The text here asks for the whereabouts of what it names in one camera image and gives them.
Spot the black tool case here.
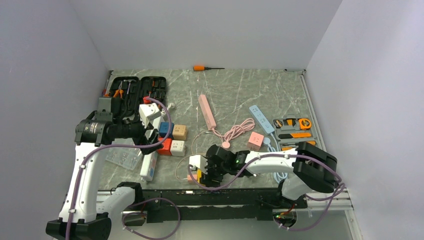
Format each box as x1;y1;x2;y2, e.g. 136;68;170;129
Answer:
104;76;167;118

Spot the black base bar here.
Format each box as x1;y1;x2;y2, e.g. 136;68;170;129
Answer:
125;188;308;223

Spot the orange handled screwdriver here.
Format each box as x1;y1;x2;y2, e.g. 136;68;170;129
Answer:
192;65;225;72

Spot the pink power strip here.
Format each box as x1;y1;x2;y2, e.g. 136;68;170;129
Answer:
198;94;217;130

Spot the pink cube socket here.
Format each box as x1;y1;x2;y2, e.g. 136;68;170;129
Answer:
247;131;265;152

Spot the white power strip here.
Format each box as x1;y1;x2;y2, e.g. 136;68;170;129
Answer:
140;112;165;182

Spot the white cube adapter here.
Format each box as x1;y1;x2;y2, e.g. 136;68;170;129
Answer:
170;140;186;157

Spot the thin pink cable loop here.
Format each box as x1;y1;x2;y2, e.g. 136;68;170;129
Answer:
174;129;213;183

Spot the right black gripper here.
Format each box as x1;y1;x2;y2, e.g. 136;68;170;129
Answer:
199;157;230;188

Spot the aluminium rail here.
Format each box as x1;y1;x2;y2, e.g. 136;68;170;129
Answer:
60;188;354;216

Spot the yellow cube adapter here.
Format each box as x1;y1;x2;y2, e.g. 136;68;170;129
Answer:
196;169;203;183

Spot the clear plastic screw box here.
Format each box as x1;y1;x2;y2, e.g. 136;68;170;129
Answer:
106;147;143;170

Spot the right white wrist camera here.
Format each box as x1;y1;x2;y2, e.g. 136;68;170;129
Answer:
189;154;208;174

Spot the grey tool case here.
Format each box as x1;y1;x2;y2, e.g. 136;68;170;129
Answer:
272;114;318;151

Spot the small pink charger plug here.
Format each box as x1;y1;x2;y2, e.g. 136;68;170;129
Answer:
187;174;198;184

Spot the light blue cable with plug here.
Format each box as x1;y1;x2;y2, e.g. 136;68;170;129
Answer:
262;132;288;185

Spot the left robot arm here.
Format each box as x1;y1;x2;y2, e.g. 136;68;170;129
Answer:
45;97;167;240

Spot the wooden beige cube adapter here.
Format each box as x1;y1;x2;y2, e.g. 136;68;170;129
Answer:
172;124;188;141

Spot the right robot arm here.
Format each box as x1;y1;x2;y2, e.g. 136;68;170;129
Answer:
187;142;342;208

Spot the red cube adapter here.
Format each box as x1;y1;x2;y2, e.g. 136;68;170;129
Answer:
156;138;173;156

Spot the light blue power strip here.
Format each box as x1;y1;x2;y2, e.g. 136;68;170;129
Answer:
248;105;275;135

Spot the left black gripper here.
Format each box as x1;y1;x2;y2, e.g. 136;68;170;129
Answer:
113;111;164;154

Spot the blue cube adapter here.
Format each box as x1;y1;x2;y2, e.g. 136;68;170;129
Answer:
158;122;175;139

